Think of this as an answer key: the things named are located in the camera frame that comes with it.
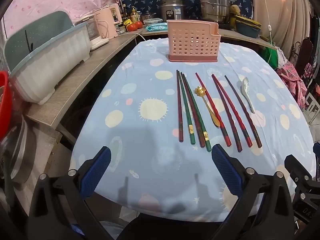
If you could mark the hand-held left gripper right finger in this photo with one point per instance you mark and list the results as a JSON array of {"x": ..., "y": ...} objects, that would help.
[{"x": 226, "y": 167}]

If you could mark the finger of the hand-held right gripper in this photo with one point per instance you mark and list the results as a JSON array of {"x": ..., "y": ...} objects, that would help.
[
  {"x": 317, "y": 148},
  {"x": 305, "y": 195}
]

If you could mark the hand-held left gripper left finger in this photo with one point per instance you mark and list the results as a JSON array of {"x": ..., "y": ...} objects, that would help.
[{"x": 96, "y": 172}]

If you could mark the gold flower spoon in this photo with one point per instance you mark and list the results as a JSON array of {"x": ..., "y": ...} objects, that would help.
[{"x": 200, "y": 90}]

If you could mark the pink perforated utensil basket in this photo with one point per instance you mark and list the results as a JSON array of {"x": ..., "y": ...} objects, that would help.
[{"x": 192, "y": 42}]

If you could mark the green chopstick gold band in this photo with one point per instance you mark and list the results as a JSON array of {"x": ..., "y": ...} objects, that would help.
[
  {"x": 185, "y": 107},
  {"x": 205, "y": 136}
]

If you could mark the dark red wavy chopstick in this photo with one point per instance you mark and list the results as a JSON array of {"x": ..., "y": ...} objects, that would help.
[{"x": 231, "y": 127}]

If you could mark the white stool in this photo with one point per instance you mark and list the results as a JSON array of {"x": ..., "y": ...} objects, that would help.
[{"x": 312, "y": 107}]

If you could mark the dark brown chopstick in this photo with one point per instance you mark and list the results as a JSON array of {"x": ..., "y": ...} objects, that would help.
[{"x": 252, "y": 130}]

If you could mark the blue printed tablecloth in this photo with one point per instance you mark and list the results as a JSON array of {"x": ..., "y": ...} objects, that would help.
[{"x": 140, "y": 135}]

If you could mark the pink floral cloth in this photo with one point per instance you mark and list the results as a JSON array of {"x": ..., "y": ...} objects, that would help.
[{"x": 295, "y": 80}]

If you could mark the stack of steel bowls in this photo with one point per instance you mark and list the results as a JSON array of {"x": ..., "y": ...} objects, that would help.
[{"x": 17, "y": 155}]

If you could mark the white ceramic spoon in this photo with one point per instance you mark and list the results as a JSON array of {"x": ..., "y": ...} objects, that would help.
[{"x": 245, "y": 85}]

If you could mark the wooden side counter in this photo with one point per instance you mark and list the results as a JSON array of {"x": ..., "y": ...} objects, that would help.
[{"x": 75, "y": 80}]

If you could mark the dark wooden chair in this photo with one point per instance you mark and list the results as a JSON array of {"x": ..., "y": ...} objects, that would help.
[{"x": 306, "y": 50}]

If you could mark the green bag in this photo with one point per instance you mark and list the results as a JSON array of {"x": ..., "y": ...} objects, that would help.
[{"x": 271, "y": 57}]

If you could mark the red plastic basin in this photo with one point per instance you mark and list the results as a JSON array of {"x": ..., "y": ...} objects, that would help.
[{"x": 5, "y": 100}]

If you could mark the blue white dish drainer box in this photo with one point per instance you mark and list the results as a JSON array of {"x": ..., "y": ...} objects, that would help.
[{"x": 50, "y": 62}]

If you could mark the beige curtain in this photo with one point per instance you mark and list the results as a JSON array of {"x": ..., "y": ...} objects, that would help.
[{"x": 287, "y": 25}]

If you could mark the grey counter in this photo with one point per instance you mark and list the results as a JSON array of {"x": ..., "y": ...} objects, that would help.
[{"x": 230, "y": 33}]

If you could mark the blue bowl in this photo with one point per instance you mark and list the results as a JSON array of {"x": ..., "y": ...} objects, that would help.
[{"x": 246, "y": 31}]

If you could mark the black induction cooktop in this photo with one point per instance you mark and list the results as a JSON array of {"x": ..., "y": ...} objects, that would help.
[{"x": 227, "y": 25}]

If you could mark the small seasoning jar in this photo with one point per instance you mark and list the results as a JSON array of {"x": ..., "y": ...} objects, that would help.
[{"x": 121, "y": 28}]

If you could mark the red tomato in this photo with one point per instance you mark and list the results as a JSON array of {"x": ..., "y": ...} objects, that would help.
[
  {"x": 139, "y": 24},
  {"x": 131, "y": 26}
]

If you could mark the yellow packet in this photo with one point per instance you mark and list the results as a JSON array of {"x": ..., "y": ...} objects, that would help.
[{"x": 127, "y": 21}]

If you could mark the pink electric kettle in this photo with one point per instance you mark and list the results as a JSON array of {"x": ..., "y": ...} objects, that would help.
[{"x": 105, "y": 17}]

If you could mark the blue wet wipes pack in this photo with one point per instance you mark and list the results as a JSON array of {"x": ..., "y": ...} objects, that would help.
[{"x": 156, "y": 27}]

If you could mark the tan lumpy object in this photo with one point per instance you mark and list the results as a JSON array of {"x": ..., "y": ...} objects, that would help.
[{"x": 235, "y": 8}]

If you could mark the clear food container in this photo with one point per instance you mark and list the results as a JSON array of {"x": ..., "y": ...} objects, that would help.
[{"x": 152, "y": 21}]

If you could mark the yellow oil bottle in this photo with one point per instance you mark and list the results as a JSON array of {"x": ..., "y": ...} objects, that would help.
[{"x": 135, "y": 15}]

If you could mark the steel steamer pot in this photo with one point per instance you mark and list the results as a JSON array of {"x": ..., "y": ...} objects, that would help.
[{"x": 215, "y": 5}]

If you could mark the dark glass sauce bottle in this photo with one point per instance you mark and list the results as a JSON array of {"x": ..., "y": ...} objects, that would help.
[{"x": 124, "y": 10}]

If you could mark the small steel pot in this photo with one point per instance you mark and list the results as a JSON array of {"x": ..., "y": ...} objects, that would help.
[{"x": 147, "y": 15}]

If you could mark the steel rice cooker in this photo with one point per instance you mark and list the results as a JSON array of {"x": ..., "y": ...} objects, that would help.
[{"x": 172, "y": 11}]

